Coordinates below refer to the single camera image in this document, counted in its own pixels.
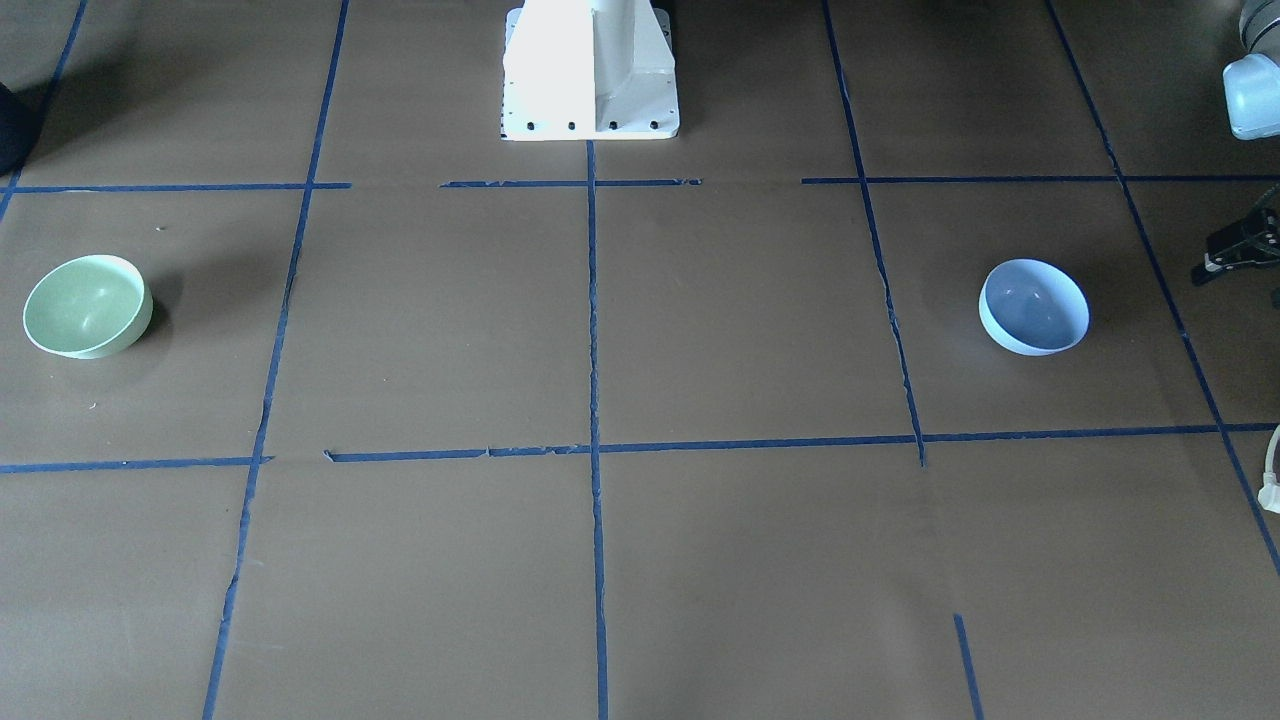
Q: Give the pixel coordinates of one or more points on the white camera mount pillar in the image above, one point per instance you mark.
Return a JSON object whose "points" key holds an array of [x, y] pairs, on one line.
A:
{"points": [[589, 71]]}

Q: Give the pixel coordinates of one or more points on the blue bowl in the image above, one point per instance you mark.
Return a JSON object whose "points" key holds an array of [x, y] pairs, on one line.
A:
{"points": [[1032, 308]]}

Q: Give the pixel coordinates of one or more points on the green bowl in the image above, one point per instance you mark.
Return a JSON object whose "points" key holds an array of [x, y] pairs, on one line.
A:
{"points": [[88, 308]]}

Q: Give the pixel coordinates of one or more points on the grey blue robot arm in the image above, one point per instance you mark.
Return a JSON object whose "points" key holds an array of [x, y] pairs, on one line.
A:
{"points": [[1251, 86]]}

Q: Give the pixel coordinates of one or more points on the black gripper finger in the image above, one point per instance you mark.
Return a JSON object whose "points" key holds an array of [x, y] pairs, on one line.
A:
{"points": [[1249, 243]]}

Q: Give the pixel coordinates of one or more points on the blue saucepan with lid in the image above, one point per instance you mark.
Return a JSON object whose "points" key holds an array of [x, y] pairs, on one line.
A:
{"points": [[19, 130]]}

